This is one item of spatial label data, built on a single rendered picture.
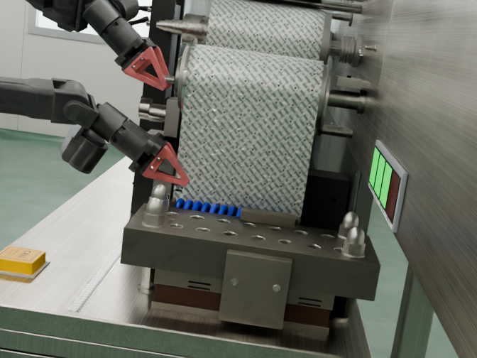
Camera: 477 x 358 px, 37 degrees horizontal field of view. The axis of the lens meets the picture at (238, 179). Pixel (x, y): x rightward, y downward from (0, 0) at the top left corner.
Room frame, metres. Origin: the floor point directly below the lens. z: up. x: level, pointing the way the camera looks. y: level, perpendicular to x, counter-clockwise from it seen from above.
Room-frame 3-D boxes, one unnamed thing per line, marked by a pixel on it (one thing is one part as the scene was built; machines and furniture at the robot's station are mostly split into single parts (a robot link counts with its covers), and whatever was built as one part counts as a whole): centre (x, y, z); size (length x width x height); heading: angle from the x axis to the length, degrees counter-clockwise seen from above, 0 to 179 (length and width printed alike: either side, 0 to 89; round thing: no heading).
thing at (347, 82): (1.29, -0.18, 1.28); 0.06 x 0.05 x 0.02; 88
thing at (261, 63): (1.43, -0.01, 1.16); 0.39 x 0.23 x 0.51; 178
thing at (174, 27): (1.56, 0.19, 1.33); 0.06 x 0.03 x 0.03; 88
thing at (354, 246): (1.06, -0.19, 1.05); 0.04 x 0.04 x 0.04
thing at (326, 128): (1.41, -0.18, 1.17); 0.08 x 0.02 x 0.02; 88
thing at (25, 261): (1.15, 0.36, 0.91); 0.07 x 0.07 x 0.02; 88
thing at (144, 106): (1.34, 0.19, 1.18); 0.04 x 0.02 x 0.04; 178
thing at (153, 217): (1.08, 0.13, 1.05); 0.04 x 0.04 x 0.04
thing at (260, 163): (1.24, 0.00, 1.11); 0.23 x 0.01 x 0.18; 88
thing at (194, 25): (1.55, 0.13, 1.33); 0.06 x 0.06 x 0.06; 88
